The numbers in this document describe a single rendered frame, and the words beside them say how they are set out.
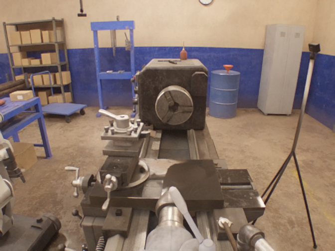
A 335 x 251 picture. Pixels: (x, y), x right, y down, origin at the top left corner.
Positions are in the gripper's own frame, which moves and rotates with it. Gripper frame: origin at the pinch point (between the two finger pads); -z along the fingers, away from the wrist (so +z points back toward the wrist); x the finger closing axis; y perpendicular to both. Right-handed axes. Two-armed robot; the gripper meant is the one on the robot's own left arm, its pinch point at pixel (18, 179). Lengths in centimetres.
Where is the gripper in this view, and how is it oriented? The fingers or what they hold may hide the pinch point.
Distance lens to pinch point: 197.2
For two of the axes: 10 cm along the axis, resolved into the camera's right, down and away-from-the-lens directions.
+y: 1.5, -3.7, 9.2
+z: -2.0, -9.2, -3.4
